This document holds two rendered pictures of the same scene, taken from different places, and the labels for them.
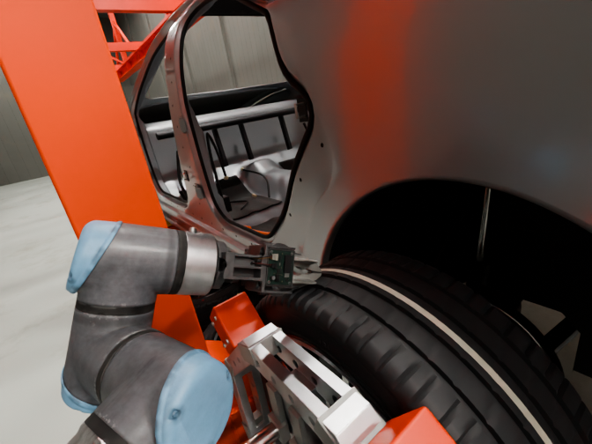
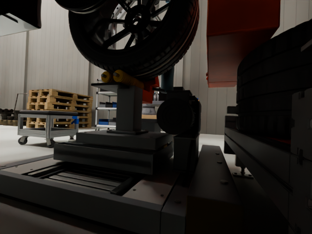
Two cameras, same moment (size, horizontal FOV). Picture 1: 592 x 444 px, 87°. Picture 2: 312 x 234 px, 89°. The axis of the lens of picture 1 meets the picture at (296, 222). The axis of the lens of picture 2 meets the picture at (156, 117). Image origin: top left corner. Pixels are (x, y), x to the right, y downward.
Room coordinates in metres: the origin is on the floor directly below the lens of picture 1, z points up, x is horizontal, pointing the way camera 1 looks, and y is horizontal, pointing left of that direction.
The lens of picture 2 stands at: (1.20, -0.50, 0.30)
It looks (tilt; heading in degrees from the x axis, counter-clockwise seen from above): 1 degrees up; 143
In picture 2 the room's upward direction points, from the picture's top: 2 degrees clockwise
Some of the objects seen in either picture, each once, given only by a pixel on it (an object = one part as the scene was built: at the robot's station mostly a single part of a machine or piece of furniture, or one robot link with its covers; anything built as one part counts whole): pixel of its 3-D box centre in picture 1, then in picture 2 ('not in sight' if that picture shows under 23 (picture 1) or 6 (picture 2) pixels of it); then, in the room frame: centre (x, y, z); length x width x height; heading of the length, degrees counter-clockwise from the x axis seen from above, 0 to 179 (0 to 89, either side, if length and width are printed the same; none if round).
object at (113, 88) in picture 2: not in sight; (124, 90); (0.38, -0.11, 0.45); 0.34 x 0.16 x 0.01; 124
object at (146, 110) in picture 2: not in sight; (148, 110); (-0.40, 0.59, 0.40); 0.19 x 0.19 x 0.10
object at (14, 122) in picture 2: not in sight; (29, 117); (-4.48, -0.63, 0.21); 1.18 x 0.80 x 0.41; 124
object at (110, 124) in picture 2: not in sight; (113, 107); (-1.72, 0.68, 0.50); 0.54 x 0.42 x 1.00; 34
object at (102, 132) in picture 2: not in sight; (129, 114); (0.45, -0.11, 0.32); 0.40 x 0.30 x 0.28; 34
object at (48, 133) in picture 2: not in sight; (50, 127); (-0.77, -0.37, 0.17); 0.43 x 0.36 x 0.34; 34
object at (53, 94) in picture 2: not in sight; (62, 110); (-3.26, 0.01, 0.42); 1.17 x 0.80 x 0.83; 119
